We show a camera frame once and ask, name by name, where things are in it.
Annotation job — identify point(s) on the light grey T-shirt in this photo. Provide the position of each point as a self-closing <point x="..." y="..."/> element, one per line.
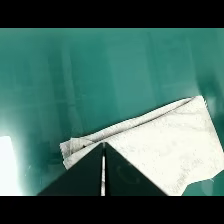
<point x="166" y="146"/>

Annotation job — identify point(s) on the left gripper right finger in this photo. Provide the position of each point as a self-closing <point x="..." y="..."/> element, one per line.
<point x="128" y="178"/>

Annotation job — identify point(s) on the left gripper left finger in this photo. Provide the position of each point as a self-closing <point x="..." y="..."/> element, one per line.
<point x="80" y="180"/>

